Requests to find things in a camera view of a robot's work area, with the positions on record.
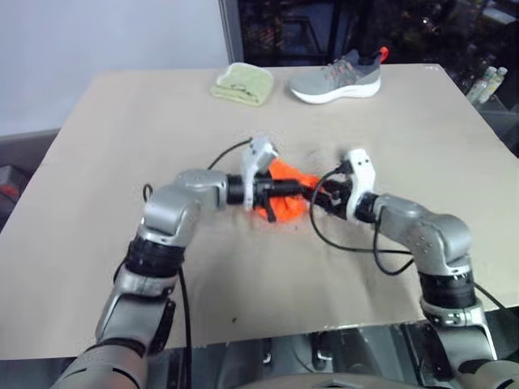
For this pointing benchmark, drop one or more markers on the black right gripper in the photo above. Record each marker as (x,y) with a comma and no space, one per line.
(337,199)

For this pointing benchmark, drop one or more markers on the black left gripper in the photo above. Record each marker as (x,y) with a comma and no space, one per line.
(271,188)

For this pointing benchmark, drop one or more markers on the orange fabric pouch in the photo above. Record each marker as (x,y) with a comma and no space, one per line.
(290,204)

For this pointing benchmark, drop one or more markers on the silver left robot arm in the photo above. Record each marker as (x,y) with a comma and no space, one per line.
(182,194)

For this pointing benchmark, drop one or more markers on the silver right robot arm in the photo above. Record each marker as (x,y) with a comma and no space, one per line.
(425,231)

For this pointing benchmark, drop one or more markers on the grey sneaker with white sole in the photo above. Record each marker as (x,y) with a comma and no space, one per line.
(336,81)

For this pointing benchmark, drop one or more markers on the folded green towel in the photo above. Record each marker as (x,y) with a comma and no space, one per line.
(243,85)

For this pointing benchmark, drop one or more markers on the pale plastic bottle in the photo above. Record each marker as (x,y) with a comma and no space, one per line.
(499,79)
(487,81)
(473,91)

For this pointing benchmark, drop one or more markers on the dark storage box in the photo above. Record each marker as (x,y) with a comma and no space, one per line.
(10,184)

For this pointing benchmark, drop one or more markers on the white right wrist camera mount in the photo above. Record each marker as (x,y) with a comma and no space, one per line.
(361,170)

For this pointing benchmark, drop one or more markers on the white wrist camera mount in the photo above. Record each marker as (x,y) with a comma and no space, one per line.
(361,170)
(254,158)

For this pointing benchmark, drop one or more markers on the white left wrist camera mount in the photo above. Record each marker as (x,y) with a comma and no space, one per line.
(254,158)

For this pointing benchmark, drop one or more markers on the grey window frame pillar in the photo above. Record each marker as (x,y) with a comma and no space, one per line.
(232,32)

